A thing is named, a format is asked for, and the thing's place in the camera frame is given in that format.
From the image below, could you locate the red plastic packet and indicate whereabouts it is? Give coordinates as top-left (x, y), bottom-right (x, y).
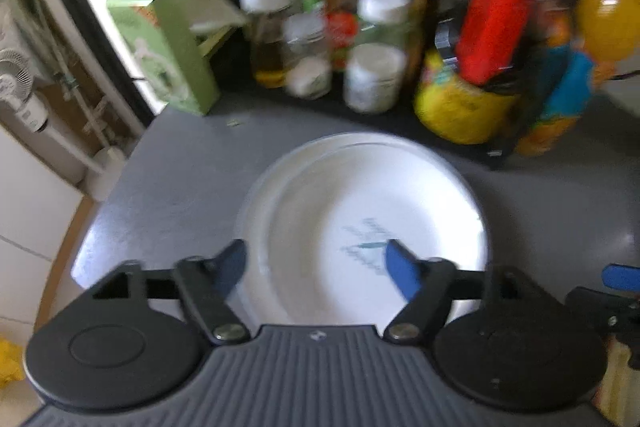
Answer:
top-left (456, 0), bottom-right (532, 88)

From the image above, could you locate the small glass jar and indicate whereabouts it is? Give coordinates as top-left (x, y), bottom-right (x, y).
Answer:
top-left (281, 13), bottom-right (334, 101)

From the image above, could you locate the yellow packet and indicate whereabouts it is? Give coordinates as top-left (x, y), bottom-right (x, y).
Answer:
top-left (413, 49), bottom-right (519, 146)

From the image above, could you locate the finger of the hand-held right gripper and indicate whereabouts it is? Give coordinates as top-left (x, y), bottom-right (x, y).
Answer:
top-left (601, 263), bottom-right (640, 294)

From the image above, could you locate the white plate with printed centre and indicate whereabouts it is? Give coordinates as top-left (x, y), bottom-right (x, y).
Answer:
top-left (255, 141), bottom-right (491, 327)

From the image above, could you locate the yellow plastic bottle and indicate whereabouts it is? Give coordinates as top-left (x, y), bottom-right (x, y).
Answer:
top-left (574, 0), bottom-right (640, 66)

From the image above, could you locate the orange and blue packet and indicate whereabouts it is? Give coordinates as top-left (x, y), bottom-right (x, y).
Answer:
top-left (514, 39), bottom-right (597, 158)

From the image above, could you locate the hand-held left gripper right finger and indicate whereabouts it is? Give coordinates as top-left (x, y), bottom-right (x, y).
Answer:
top-left (381, 238), bottom-right (543, 344)

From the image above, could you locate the yellow cloth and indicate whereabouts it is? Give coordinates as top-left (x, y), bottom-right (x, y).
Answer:
top-left (0, 338), bottom-right (27, 384)

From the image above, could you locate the group of condiment bottles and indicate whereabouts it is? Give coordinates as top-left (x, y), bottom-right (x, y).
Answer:
top-left (150, 0), bottom-right (616, 172)

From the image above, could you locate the plain white plate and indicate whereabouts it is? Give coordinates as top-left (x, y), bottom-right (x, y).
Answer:
top-left (231, 132), bottom-right (488, 324)

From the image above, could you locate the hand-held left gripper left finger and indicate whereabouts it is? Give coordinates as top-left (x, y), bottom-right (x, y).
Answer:
top-left (92, 238), bottom-right (252, 345)

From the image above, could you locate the green carton box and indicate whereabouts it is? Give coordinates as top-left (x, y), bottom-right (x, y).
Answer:
top-left (106, 0), bottom-right (222, 117)

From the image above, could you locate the white electric fan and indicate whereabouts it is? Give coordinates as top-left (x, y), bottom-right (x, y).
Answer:
top-left (0, 48), bottom-right (49, 134)

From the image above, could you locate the white lidded jar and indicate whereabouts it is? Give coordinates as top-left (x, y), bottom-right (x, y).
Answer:
top-left (357, 0), bottom-right (412, 54)
top-left (343, 44), bottom-right (408, 114)

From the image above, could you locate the white pipe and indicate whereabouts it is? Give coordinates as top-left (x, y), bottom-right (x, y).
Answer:
top-left (42, 126), bottom-right (127, 175)

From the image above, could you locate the black window grille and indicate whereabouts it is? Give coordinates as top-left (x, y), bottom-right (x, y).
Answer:
top-left (22, 0), bottom-right (201, 125)

